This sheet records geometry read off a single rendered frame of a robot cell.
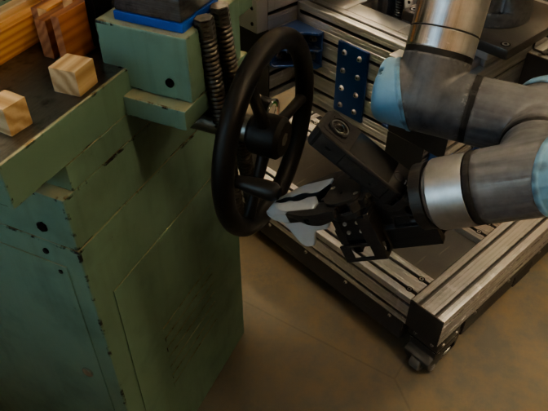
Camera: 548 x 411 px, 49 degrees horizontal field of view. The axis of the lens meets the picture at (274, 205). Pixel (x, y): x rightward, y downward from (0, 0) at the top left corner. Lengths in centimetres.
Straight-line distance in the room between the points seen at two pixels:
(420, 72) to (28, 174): 44
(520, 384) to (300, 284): 61
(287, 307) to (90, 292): 85
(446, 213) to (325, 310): 107
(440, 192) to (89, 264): 49
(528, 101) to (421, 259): 90
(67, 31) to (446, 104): 48
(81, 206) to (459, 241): 104
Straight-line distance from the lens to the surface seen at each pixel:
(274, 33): 76
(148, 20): 78
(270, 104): 112
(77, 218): 81
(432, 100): 67
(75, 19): 84
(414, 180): 62
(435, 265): 152
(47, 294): 97
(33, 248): 91
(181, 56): 76
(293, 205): 70
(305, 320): 162
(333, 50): 141
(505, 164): 59
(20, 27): 90
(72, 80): 77
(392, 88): 67
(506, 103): 66
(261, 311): 164
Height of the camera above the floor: 128
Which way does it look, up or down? 41 degrees down
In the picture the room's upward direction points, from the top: straight up
